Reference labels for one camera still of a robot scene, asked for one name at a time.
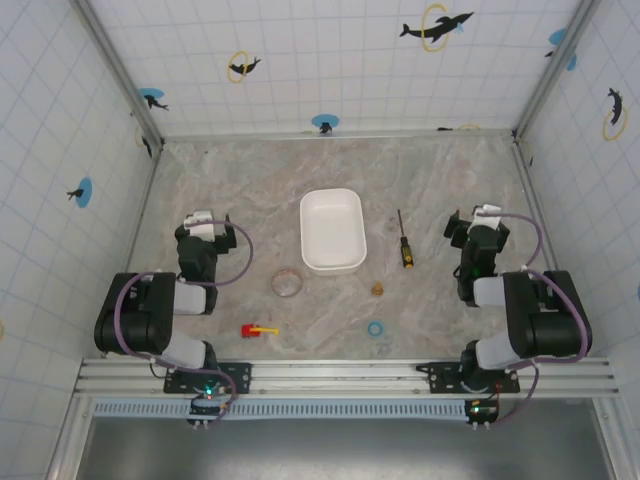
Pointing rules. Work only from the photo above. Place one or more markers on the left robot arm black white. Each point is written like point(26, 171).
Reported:
point(135, 320)

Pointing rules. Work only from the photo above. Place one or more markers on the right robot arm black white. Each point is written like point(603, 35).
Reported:
point(545, 320)

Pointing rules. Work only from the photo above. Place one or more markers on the white plastic bin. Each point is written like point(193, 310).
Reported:
point(332, 232)

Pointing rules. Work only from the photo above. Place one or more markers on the red yellow toy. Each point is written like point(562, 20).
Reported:
point(252, 330)

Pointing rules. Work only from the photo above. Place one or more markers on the small brass fitting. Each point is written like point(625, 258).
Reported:
point(377, 288)

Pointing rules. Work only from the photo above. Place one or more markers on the grey metal panel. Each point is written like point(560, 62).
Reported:
point(350, 450)

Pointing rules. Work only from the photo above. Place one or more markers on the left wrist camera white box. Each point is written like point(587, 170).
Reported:
point(201, 224)

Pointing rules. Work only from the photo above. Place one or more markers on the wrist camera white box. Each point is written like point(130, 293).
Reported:
point(201, 224)
point(488, 214)

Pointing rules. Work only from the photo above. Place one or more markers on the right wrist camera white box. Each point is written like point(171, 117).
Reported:
point(488, 214)

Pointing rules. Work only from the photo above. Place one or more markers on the aluminium table edge rail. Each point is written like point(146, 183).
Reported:
point(340, 135)

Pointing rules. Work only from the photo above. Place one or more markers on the aluminium frame post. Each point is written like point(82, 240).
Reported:
point(120, 75)
point(555, 70)

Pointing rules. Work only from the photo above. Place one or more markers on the aluminium mounting rail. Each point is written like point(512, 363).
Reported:
point(325, 375)

